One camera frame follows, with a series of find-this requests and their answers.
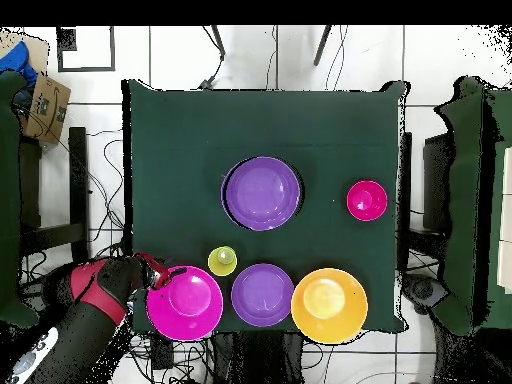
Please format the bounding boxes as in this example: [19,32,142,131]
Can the yellow cup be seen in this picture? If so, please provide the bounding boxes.
[206,245,238,278]

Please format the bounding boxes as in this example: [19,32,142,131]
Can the purple bowl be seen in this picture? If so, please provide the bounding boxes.
[220,155,305,232]
[230,263,296,328]

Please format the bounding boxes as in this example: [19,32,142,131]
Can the grey pedestal leg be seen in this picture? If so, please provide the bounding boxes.
[401,273,449,311]

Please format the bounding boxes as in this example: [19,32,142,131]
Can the white box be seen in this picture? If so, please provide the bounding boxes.
[496,146,512,295]

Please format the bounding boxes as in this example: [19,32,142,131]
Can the dark green tablecloth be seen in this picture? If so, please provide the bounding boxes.
[121,78,409,334]

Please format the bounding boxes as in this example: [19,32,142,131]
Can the black camera tripod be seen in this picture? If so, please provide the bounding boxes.
[210,25,334,68]

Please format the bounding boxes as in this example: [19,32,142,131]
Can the tangle of floor cables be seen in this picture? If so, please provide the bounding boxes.
[19,127,219,384]

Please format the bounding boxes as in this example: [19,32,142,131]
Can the black power strip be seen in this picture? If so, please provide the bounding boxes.
[150,333,174,370]

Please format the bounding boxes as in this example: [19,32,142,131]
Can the small red bowl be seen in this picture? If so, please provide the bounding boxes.
[346,180,390,223]

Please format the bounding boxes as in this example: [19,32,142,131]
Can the green cloth side table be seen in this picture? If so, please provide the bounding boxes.
[431,75,512,337]
[0,70,41,330]

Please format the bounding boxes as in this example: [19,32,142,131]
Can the black wooden stand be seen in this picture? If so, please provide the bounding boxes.
[399,131,455,273]
[19,126,92,269]

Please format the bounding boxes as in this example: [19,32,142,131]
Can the cardboard box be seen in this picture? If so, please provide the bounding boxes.
[22,72,73,146]

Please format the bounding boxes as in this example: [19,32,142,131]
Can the large pink bowl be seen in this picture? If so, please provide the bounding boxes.
[145,265,224,342]

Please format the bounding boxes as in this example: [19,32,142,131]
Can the blue cloth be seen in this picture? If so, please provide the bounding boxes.
[0,40,40,88]

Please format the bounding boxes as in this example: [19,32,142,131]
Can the large yellow bowl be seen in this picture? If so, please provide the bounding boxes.
[290,267,369,345]

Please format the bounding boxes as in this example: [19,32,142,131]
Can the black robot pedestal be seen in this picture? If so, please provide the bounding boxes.
[211,331,303,384]

